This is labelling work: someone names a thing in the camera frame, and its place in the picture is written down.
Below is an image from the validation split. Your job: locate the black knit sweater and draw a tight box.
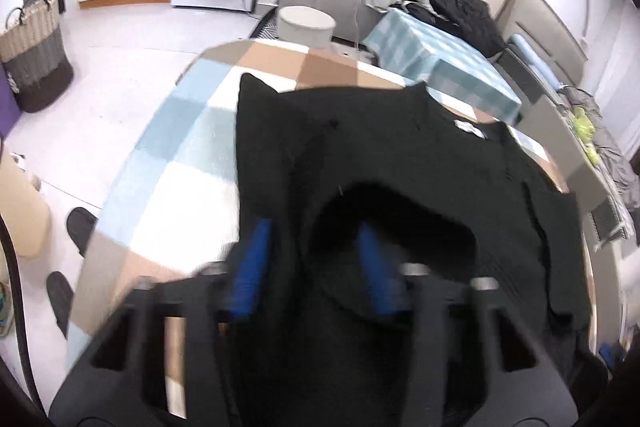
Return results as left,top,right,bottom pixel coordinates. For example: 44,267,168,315
219,72,609,427

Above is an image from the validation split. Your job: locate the checkered brown blue tablecloth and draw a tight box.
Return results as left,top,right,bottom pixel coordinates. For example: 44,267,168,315
64,38,572,417

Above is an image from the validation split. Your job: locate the black slipper far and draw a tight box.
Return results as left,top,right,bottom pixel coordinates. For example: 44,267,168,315
66,207,98,256

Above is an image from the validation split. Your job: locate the black slipper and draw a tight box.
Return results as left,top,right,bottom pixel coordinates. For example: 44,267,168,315
46,271,74,338
66,207,98,256

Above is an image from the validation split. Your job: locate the black slipper near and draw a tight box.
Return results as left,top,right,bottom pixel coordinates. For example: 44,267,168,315
46,271,74,338

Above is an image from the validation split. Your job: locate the beige plastic bin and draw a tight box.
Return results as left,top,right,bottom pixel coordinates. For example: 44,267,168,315
0,150,51,258

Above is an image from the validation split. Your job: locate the teal checkered cloth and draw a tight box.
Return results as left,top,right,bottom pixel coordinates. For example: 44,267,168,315
363,9,522,124

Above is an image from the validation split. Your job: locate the green yellow toy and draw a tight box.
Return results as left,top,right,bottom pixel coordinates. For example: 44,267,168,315
572,107,600,167

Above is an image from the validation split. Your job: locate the grey crumpled blanket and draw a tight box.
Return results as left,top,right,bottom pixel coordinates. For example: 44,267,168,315
560,86,639,225

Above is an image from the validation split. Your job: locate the white round bucket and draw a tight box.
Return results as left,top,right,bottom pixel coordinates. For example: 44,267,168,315
277,5,336,49

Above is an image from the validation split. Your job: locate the light blue pillow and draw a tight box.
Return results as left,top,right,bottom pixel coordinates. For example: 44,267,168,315
506,34,564,92

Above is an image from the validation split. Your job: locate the black puffy jacket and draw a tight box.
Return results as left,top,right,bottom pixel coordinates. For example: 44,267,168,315
405,0,506,58

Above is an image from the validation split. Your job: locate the purple bag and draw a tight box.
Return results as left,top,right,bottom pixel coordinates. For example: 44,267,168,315
0,65,22,138

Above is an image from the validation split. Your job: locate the woven laundry basket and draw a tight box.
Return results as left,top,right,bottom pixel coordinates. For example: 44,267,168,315
1,0,74,114

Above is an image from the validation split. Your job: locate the black cable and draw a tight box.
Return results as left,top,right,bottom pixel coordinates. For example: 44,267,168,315
0,213,49,413

